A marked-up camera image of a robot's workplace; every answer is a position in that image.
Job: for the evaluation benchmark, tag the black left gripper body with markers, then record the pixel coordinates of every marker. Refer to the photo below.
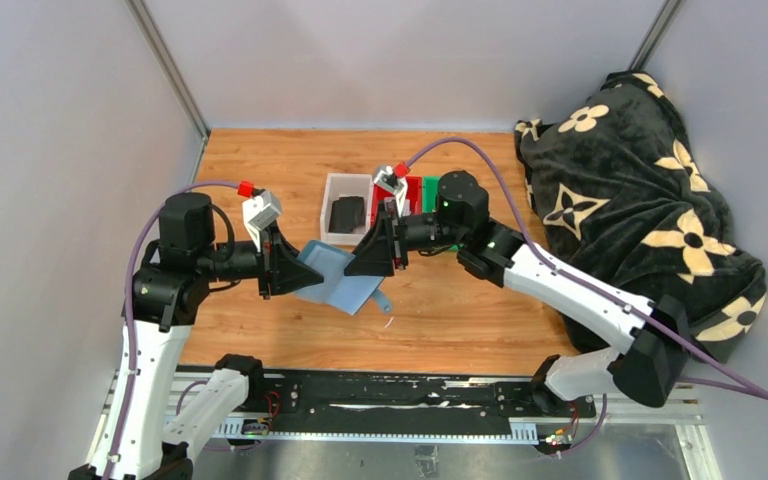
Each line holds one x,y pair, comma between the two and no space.
265,262

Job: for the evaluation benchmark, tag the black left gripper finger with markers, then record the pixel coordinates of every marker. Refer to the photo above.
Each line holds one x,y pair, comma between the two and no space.
289,274
278,245

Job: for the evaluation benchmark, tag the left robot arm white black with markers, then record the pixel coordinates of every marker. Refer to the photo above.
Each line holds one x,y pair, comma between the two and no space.
166,282

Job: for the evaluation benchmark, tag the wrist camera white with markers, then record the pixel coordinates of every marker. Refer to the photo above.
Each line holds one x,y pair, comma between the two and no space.
260,211
393,180

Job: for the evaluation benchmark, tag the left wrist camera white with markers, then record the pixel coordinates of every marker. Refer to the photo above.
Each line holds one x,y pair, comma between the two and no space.
260,211

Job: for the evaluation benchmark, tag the green plastic bin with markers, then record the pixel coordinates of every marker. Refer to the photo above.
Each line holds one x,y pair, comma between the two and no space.
429,193

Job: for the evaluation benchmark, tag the white plastic bin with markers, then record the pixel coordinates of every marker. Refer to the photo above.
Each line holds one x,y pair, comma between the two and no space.
344,184

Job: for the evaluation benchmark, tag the left aluminium frame post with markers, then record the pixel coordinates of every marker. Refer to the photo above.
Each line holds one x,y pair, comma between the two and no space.
144,19

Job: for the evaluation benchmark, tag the black floral blanket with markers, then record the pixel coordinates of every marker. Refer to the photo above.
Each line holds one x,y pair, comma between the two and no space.
622,199

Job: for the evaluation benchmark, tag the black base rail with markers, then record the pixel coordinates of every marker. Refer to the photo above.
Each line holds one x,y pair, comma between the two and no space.
330,405

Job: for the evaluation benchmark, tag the blue card holder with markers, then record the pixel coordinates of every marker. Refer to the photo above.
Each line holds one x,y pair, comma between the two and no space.
345,293

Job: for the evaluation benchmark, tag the aluminium frame post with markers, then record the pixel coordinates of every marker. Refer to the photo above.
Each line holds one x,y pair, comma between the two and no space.
144,19
659,27

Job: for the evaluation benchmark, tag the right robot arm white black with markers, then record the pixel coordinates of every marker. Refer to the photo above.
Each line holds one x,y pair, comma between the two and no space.
646,341

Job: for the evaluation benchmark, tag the red plastic bin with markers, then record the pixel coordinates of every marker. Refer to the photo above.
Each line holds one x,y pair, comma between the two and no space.
413,202

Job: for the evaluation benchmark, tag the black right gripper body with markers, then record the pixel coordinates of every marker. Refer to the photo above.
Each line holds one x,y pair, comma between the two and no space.
401,233

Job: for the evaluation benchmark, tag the right aluminium frame post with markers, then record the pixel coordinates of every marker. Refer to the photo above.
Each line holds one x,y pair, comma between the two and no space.
659,27

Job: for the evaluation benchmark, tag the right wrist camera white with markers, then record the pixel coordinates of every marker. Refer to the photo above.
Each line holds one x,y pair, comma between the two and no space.
393,180

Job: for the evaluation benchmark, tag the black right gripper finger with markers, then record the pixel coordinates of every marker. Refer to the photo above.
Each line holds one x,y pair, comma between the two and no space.
382,232
373,256

